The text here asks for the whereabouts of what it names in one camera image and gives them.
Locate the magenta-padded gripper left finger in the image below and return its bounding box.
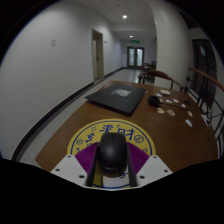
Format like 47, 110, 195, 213
50, 142, 99, 187

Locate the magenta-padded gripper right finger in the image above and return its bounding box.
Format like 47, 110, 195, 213
126, 142, 173, 187

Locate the black computer mouse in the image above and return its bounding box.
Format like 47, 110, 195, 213
95, 132, 129, 178

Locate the round yellow printed mouse pad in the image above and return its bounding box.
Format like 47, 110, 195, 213
66, 118, 157, 189

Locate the small black cylinder container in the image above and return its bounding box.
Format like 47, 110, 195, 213
147, 95, 161, 108

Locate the black closed laptop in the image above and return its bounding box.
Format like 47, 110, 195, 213
84, 83, 149, 117

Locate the small white box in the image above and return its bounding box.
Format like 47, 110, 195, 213
159, 88, 172, 96

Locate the wooden armchair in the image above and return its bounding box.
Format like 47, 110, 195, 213
138, 69, 188, 94

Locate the wooden chair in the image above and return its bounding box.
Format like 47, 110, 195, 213
143, 60, 157, 81

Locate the glazed double door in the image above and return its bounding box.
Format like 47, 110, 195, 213
127, 46, 145, 70

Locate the open side door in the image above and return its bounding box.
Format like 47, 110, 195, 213
91, 29, 105, 81

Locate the black railing with wooden handrail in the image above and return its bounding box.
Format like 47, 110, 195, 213
186, 66, 224, 158

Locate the dark window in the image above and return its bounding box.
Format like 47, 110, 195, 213
191, 39, 218, 108

